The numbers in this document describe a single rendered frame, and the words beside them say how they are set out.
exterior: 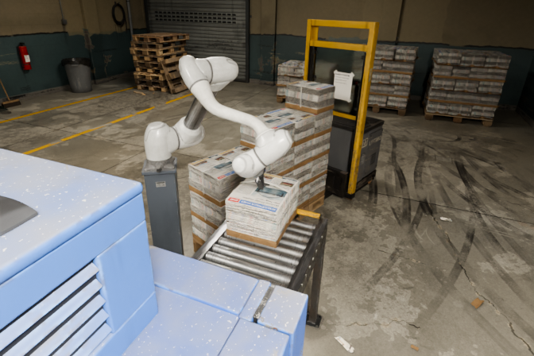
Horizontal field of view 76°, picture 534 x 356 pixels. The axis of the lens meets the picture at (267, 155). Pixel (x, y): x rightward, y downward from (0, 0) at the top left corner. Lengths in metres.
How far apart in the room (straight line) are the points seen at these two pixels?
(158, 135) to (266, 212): 0.85
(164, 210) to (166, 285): 1.80
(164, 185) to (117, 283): 1.84
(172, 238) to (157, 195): 0.35
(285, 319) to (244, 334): 0.06
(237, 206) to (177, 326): 1.28
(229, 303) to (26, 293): 0.27
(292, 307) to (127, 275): 0.23
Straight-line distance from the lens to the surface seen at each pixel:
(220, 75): 1.80
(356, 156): 3.67
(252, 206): 1.72
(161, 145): 2.16
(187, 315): 0.52
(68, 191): 0.42
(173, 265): 0.59
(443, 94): 7.41
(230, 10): 9.99
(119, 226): 0.40
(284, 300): 0.53
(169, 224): 2.40
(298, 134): 2.97
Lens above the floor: 1.93
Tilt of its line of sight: 23 degrees down
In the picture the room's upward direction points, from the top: 2 degrees clockwise
